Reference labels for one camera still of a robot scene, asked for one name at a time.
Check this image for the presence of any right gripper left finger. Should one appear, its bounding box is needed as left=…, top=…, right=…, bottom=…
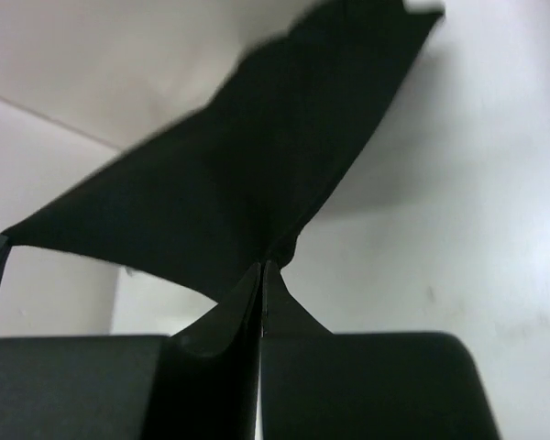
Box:
left=0, top=265, right=260, bottom=439

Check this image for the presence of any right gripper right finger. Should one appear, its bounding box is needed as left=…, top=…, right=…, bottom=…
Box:
left=260, top=262, right=500, bottom=439

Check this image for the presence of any black tank top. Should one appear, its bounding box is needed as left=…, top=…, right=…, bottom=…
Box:
left=6, top=1, right=445, bottom=301

